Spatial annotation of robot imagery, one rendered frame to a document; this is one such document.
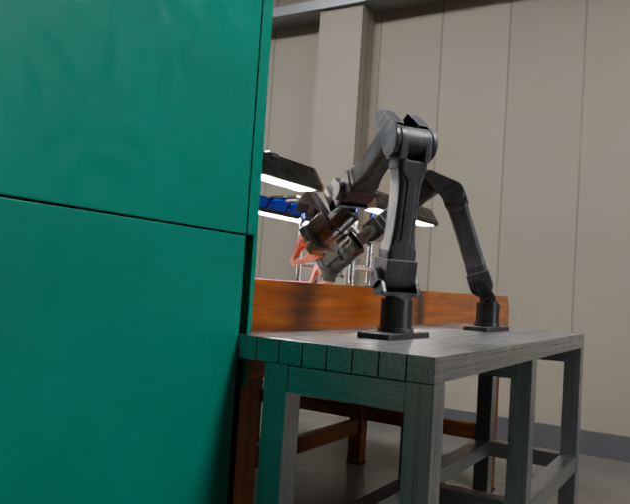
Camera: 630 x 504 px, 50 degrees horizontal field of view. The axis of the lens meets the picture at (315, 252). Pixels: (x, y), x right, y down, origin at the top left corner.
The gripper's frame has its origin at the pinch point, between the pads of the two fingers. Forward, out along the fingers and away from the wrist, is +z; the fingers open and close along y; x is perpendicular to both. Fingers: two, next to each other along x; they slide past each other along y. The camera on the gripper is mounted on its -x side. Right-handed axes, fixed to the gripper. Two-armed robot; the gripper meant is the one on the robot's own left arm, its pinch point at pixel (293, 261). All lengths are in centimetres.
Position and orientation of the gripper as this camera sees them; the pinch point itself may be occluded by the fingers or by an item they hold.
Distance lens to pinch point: 166.6
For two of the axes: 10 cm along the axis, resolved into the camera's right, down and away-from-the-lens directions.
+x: 5.0, 7.8, -3.7
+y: -5.1, -0.8, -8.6
